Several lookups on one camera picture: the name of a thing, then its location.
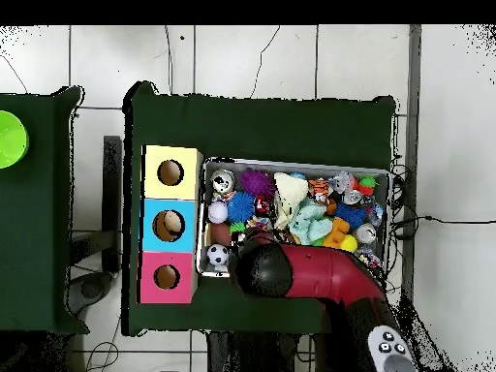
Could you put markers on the wooden box with three holes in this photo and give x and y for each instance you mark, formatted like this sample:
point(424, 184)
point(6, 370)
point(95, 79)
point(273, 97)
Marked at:
point(170, 193)

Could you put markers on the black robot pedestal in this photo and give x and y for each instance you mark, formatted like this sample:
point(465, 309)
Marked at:
point(248, 354)

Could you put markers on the white baseball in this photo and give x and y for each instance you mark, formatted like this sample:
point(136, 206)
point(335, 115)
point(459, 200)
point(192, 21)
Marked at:
point(217, 212)

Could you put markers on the lime green bowl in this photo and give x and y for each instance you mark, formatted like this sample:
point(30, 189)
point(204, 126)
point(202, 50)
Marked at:
point(11, 139)

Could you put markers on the small soccer ball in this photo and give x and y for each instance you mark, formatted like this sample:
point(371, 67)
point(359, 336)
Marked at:
point(217, 254)

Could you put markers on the small dark green tablecloth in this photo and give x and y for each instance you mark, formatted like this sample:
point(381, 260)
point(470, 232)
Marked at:
point(35, 232)

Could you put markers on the beige brown ball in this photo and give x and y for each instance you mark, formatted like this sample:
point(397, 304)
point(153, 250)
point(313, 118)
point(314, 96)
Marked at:
point(172, 223)

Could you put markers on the large dark green tablecloth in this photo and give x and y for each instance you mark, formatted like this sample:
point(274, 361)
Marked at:
point(252, 128)

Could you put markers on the silver drink can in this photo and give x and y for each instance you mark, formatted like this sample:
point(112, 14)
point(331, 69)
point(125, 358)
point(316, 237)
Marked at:
point(223, 181)

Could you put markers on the purple spiky ball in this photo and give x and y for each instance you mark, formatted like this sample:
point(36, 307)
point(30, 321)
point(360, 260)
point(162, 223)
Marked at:
point(255, 183)

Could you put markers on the cream knit cloth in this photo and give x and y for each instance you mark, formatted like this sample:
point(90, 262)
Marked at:
point(288, 193)

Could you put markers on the grey stand base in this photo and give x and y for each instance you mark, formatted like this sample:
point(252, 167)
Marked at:
point(91, 288)

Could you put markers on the silver mesh bin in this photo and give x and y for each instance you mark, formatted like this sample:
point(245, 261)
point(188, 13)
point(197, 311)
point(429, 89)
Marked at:
point(294, 166)

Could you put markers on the yellow ball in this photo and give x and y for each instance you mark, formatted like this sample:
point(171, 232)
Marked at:
point(349, 244)

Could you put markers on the mint knit cloth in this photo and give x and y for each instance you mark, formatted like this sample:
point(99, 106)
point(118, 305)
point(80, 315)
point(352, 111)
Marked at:
point(310, 226)

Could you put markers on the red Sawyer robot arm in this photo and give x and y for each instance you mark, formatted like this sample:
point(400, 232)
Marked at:
point(329, 275)

